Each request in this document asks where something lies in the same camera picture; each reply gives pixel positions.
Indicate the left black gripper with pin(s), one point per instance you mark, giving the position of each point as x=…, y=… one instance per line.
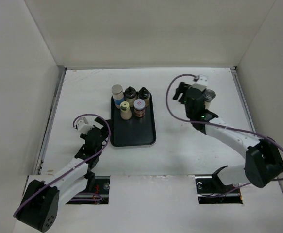
x=104, y=129

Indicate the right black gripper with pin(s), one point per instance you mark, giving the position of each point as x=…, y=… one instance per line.
x=182, y=88

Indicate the yellow cap spice bottle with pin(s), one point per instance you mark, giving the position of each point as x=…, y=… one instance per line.
x=125, y=111

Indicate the black cap spice bottle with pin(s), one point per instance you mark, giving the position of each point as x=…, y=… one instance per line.
x=143, y=93
x=130, y=95

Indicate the silver cap blue label bottle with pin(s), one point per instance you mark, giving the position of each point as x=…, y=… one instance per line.
x=118, y=95

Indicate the white lid red logo jar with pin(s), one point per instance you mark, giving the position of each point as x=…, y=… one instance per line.
x=139, y=107

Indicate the black cap spice bottle front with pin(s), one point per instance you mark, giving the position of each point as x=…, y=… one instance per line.
x=130, y=95

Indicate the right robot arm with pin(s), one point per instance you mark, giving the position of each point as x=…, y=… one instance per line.
x=263, y=162

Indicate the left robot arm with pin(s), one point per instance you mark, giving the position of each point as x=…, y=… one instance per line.
x=42, y=199

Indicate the grey clear cap spice bottle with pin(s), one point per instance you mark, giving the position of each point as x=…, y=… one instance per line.
x=208, y=95

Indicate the black plastic tray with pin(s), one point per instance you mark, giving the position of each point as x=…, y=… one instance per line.
x=136, y=131

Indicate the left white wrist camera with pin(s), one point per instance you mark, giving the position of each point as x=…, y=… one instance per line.
x=82, y=125

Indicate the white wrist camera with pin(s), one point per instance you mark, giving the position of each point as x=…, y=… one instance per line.
x=200, y=82
x=82, y=125

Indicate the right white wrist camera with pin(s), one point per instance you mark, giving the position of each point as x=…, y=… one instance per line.
x=200, y=82

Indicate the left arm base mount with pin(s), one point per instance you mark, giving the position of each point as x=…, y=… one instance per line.
x=96, y=191

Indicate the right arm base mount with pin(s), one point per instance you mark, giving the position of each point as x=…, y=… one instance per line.
x=211, y=190

